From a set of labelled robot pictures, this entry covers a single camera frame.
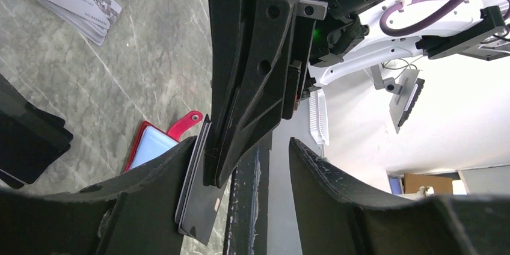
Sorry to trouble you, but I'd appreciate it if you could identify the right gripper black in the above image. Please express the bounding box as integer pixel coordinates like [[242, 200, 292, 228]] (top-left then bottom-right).
[[204, 0, 325, 186]]

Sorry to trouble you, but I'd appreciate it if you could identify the red leather card holder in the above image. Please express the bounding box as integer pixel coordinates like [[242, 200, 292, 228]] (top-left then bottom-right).
[[123, 110, 204, 173]]

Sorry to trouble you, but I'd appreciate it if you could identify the white ribbed plastic part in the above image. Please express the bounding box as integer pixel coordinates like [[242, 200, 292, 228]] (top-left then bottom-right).
[[309, 89, 330, 146]]

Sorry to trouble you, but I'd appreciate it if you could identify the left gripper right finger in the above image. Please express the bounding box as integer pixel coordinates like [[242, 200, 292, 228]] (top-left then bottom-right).
[[289, 138, 509, 254]]

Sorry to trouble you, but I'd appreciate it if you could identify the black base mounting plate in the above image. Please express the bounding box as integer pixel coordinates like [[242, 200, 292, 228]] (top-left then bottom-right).
[[223, 133, 272, 255]]

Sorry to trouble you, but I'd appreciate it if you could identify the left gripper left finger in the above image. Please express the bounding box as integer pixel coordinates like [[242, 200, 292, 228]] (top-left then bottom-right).
[[1, 137, 195, 254]]

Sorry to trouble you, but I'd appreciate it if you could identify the overhead camera on mount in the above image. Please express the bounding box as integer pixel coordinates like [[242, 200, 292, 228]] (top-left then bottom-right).
[[369, 65, 425, 134]]

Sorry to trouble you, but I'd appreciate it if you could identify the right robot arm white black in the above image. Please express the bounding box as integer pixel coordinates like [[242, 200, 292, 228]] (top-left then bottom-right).
[[202, 0, 509, 188]]

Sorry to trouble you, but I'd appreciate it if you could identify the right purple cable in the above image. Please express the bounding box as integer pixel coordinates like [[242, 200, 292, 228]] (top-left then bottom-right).
[[378, 0, 510, 38]]

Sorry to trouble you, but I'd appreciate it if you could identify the single black VIP card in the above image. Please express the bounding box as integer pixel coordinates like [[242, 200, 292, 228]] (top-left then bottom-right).
[[174, 115, 225, 245]]

